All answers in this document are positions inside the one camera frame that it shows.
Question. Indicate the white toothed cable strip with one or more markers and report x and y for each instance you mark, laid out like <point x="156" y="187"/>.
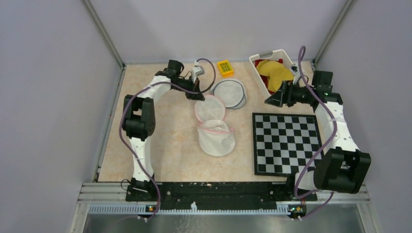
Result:
<point x="143" y="209"/>

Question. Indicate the black white checkerboard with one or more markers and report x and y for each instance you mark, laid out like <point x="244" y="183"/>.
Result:
<point x="283" y="143"/>

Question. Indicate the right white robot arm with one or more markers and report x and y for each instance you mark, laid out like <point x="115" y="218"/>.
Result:
<point x="344" y="166"/>

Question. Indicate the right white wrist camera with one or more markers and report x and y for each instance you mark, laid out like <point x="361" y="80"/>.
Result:
<point x="294" y="70"/>

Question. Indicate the yellow satin bra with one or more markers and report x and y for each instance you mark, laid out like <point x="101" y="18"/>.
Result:
<point x="286" y="76"/>

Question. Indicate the yellow toy block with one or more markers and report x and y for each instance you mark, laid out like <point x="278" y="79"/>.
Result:
<point x="225" y="68"/>

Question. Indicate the white plastic basket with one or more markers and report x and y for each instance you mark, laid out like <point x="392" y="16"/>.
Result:
<point x="275" y="55"/>

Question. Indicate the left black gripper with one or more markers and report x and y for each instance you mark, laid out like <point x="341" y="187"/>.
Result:
<point x="194" y="88"/>

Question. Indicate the red satin bra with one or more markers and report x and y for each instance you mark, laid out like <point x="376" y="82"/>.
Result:
<point x="271" y="73"/>

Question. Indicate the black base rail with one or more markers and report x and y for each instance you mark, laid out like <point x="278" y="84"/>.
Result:
<point x="214" y="196"/>

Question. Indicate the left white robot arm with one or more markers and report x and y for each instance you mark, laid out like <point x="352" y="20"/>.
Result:
<point x="138" y="123"/>

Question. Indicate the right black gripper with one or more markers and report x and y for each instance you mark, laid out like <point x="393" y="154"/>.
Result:
<point x="283" y="95"/>

